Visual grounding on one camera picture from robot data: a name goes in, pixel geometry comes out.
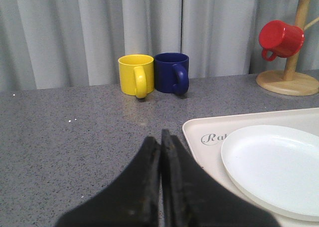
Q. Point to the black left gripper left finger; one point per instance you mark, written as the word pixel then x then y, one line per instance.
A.
pixel 131 200

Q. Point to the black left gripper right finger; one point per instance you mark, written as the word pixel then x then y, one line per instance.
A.
pixel 191 198

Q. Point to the white round plate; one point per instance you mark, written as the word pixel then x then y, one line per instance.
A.
pixel 277 167

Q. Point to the cream rabbit serving tray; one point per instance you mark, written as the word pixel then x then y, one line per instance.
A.
pixel 206 135

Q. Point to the yellow mug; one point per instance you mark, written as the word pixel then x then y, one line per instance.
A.
pixel 136 75

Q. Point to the dark blue mug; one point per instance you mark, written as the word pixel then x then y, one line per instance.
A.
pixel 171 73

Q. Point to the wooden mug tree stand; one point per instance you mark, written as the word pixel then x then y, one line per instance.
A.
pixel 288 81

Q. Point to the red ribbed mug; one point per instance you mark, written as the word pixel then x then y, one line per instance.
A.
pixel 279 39

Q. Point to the grey curtain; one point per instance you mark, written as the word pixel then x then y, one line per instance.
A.
pixel 64 43

